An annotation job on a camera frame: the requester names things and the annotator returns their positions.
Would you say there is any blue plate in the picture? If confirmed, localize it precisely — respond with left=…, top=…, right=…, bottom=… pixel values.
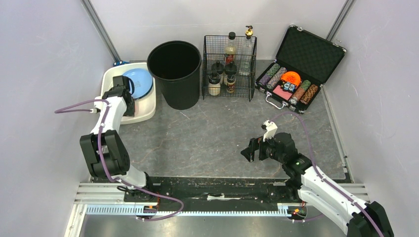
left=123, top=68, right=153, bottom=100

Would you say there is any small dark spice jar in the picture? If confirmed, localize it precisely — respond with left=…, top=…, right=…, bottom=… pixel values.
left=226, top=75, right=236, bottom=93

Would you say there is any spice jar black lid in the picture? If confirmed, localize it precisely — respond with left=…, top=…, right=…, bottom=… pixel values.
left=208, top=72, right=221, bottom=96
left=224, top=61, right=237, bottom=77
left=211, top=61, right=225, bottom=76

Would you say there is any clear bottle gold pump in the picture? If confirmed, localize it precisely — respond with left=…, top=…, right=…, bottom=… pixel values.
left=239, top=25, right=253, bottom=76

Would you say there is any sauce bottle red label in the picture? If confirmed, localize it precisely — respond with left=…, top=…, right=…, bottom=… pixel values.
left=224, top=32, right=237, bottom=65

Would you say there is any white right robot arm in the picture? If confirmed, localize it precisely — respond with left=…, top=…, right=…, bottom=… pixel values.
left=241, top=132, right=394, bottom=237

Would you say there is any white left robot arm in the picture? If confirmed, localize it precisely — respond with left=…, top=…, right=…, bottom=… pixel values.
left=80, top=76, right=147, bottom=189

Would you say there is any blue toy car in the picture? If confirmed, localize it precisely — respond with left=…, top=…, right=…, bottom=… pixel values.
left=113, top=61, right=129, bottom=67

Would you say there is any white rectangular basin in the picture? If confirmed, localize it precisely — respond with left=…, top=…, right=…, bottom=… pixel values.
left=100, top=62, right=156, bottom=124

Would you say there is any pink card deck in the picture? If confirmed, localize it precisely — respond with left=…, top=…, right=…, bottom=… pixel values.
left=273, top=85, right=293, bottom=101

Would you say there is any black trash bin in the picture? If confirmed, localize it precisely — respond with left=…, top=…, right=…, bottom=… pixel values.
left=147, top=40, right=202, bottom=110

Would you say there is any green brown chip roll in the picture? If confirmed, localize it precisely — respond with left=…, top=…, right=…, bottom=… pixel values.
left=290, top=80, right=311, bottom=105

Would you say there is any blue dice box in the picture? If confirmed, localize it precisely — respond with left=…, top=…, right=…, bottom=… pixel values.
left=283, top=82, right=296, bottom=93

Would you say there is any green poker chip roll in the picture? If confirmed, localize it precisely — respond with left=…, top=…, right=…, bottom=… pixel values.
left=257, top=63, right=280, bottom=86

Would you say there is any pink poker chip roll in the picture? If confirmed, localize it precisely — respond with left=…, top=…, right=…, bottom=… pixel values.
left=266, top=67, right=287, bottom=89

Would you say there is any brown poker chip roll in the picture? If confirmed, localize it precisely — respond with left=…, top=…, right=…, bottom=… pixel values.
left=300, top=84, right=319, bottom=105

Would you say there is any orange round toy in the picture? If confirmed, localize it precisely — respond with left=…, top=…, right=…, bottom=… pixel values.
left=281, top=71, right=301, bottom=86

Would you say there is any black poker chip case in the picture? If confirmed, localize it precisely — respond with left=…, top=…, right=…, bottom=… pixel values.
left=255, top=25, right=347, bottom=114

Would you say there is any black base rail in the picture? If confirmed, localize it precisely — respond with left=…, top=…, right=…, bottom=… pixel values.
left=118, top=176, right=302, bottom=212

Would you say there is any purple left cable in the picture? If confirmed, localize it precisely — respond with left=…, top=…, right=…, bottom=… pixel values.
left=54, top=99, right=185, bottom=222

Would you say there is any purple cable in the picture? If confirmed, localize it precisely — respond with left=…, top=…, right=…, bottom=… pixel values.
left=270, top=111, right=385, bottom=237
left=54, top=99, right=185, bottom=222

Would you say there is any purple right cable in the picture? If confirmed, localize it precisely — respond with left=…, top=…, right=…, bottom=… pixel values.
left=270, top=111, right=385, bottom=237

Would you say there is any black wire basket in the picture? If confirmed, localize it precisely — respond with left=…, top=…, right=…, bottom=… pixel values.
left=201, top=35, right=257, bottom=101

